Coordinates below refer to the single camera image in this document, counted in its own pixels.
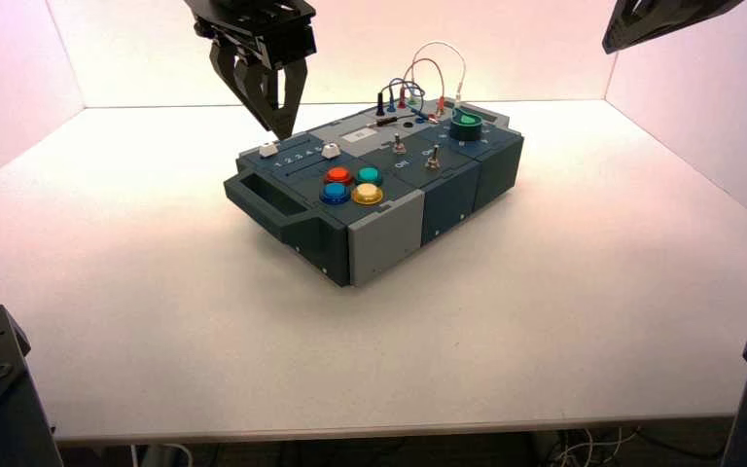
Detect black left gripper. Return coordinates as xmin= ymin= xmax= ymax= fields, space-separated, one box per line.
xmin=184 ymin=0 xmax=318 ymax=140

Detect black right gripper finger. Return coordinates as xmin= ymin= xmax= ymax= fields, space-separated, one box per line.
xmin=601 ymin=0 xmax=638 ymax=55
xmin=618 ymin=0 xmax=746 ymax=48

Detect red round push button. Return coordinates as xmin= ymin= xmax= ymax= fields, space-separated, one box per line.
xmin=323 ymin=165 xmax=355 ymax=187

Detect blue round push button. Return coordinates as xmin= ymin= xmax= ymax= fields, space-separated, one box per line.
xmin=319 ymin=183 xmax=352 ymax=206

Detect yellow round push button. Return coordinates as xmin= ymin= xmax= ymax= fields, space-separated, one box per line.
xmin=351 ymin=183 xmax=385 ymax=207

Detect green rotary knob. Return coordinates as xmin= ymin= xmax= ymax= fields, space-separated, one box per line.
xmin=448 ymin=107 xmax=484 ymax=142

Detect dark blue grey control box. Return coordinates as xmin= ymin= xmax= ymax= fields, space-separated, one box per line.
xmin=223 ymin=96 xmax=525 ymax=288

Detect blue jumper wire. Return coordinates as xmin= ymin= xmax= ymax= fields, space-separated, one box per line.
xmin=386 ymin=78 xmax=428 ymax=124

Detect white jumper wire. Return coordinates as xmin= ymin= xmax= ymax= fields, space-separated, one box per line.
xmin=410 ymin=41 xmax=468 ymax=108

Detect red jumper wire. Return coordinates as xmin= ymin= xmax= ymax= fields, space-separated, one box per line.
xmin=399 ymin=57 xmax=446 ymax=118

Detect white cable under table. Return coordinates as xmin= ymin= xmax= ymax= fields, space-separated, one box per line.
xmin=129 ymin=443 xmax=196 ymax=467

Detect tangled white cable bundle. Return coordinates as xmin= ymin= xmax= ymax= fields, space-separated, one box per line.
xmin=549 ymin=427 xmax=642 ymax=467

